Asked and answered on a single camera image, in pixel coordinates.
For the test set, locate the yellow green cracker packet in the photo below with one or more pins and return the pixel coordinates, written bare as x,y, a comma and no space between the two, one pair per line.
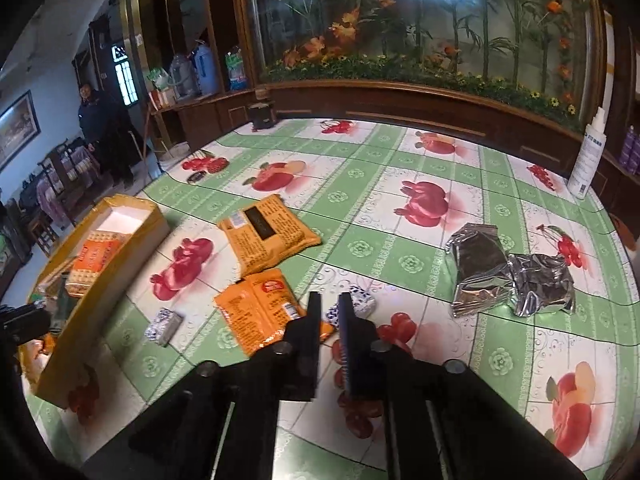
50,285

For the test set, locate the gold trimmed pillar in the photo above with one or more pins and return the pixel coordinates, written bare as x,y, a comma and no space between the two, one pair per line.
142,20

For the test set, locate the dark glass jar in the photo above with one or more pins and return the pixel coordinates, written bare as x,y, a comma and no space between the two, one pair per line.
262,116

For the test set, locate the small wooden stool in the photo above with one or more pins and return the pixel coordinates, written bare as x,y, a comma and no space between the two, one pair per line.
42,227

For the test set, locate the blue white candy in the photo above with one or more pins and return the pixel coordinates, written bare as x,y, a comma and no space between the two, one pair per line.
162,327
361,302

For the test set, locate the white plastic bucket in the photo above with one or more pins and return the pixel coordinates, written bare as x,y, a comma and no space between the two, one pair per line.
175,150

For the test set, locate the dark wooden chair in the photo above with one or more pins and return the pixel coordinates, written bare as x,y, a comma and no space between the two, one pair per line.
52,165

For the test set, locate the green fruit print tablecloth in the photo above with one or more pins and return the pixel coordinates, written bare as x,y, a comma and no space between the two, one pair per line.
380,220

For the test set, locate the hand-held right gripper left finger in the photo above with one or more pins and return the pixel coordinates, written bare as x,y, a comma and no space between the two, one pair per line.
305,355

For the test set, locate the red yellow box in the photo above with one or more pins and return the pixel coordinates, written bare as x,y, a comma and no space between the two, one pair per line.
165,96

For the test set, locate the purple bottle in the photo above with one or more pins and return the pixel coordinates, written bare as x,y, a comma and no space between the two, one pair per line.
636,152
626,147

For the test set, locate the blue thermos jug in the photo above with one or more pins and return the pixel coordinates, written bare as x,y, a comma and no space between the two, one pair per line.
205,67

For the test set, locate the white spray bottle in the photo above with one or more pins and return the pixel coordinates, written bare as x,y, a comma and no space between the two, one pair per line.
587,160

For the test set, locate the framed wall painting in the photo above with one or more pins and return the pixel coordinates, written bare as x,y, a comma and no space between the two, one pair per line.
17,127

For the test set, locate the plastic bottle blue label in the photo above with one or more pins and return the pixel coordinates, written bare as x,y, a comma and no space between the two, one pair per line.
235,67

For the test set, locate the brown round stool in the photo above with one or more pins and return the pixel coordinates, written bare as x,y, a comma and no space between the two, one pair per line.
627,232

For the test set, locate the plain orange snack packet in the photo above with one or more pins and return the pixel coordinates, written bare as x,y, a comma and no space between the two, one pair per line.
255,310

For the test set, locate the silver foil packet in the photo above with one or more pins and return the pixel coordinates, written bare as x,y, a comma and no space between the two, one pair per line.
542,285
480,270

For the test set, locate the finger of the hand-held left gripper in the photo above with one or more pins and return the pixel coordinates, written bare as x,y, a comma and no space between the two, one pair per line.
27,321

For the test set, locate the brown wooden cabinet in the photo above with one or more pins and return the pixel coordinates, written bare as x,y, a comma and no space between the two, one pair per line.
210,115

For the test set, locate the orange cracker packet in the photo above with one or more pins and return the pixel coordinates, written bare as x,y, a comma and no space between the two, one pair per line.
100,255

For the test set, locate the orange snack packet with picture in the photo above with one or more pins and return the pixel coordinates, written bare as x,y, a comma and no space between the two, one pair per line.
42,360

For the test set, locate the grey thermos jug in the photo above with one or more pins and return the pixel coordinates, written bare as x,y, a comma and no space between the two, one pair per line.
182,77

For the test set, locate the green white bag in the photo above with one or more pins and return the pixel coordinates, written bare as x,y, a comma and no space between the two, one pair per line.
157,77

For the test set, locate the yellow-edged white tray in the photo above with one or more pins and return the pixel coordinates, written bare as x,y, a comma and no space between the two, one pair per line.
125,222

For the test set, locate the glass artificial flower display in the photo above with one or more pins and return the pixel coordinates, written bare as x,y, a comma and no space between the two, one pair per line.
425,20

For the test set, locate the large orange packet black label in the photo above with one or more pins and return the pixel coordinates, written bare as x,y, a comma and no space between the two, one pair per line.
270,235

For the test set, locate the dark green snack box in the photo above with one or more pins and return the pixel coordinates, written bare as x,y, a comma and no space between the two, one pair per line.
62,310

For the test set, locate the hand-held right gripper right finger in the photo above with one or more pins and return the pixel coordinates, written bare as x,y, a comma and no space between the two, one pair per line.
350,365

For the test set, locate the purple cloth covered table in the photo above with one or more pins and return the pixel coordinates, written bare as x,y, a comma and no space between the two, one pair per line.
80,165

